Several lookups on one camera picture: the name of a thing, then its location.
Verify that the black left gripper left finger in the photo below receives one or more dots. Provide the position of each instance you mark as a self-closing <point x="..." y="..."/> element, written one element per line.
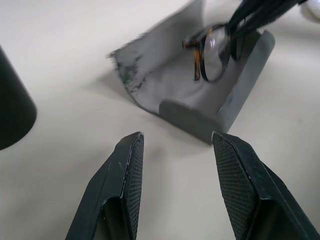
<point x="117" y="180"/>

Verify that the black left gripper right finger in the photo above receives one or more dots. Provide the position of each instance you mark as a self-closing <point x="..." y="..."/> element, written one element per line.
<point x="250" y="185"/>

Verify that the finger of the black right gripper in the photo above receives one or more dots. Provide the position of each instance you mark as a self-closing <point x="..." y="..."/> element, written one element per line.
<point x="246" y="12"/>
<point x="272" y="13"/>

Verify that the tortoiseshell glasses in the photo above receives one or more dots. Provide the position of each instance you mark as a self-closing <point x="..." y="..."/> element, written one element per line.
<point x="200" y="62"/>

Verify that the grey open glasses case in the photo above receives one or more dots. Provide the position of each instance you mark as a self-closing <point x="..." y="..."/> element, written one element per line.
<point x="175" y="82"/>

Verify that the black cup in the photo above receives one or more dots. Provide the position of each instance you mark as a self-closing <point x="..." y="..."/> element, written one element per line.
<point x="12" y="107"/>

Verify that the white plate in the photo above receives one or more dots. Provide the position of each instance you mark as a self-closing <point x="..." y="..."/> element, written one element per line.
<point x="312" y="7"/>

